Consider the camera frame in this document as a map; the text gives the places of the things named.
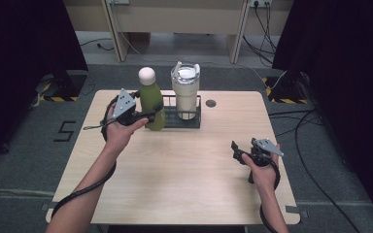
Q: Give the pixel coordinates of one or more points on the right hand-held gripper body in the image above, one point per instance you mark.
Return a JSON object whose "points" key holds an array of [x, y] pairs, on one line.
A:
{"points": [[265, 147]]}

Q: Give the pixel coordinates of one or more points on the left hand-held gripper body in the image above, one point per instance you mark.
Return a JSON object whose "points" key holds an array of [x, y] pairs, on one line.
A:
{"points": [[124, 105]]}

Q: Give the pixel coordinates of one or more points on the green bottle with white cap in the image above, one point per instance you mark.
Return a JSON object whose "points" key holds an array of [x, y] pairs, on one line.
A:
{"points": [[150, 97]]}

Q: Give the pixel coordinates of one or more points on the white tumbler with clear lid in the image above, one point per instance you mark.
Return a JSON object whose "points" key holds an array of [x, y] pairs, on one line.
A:
{"points": [[185, 93]]}

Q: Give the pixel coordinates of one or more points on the person's right hand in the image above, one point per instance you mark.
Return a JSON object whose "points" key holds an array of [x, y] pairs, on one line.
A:
{"points": [[265, 178]]}

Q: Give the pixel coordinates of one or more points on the person's left hand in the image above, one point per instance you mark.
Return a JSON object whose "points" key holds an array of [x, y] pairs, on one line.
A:
{"points": [[118, 136]]}

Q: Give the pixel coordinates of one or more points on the round black table grommet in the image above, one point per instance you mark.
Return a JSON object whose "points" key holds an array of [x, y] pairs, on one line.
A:
{"points": [[210, 103]]}

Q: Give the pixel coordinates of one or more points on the stand base with striped tape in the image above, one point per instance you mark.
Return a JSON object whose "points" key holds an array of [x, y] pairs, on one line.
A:
{"points": [[64, 85], [288, 90]]}

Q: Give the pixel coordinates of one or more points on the beige background desk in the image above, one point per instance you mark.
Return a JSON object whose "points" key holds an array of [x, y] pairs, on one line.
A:
{"points": [[181, 19]]}

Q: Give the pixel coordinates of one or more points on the black curtain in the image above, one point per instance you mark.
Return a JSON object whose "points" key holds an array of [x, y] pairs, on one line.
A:
{"points": [[19, 64], [346, 81]]}

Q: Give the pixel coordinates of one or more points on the white wall socket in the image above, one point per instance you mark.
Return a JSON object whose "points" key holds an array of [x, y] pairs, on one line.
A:
{"points": [[119, 1], [260, 2]]}

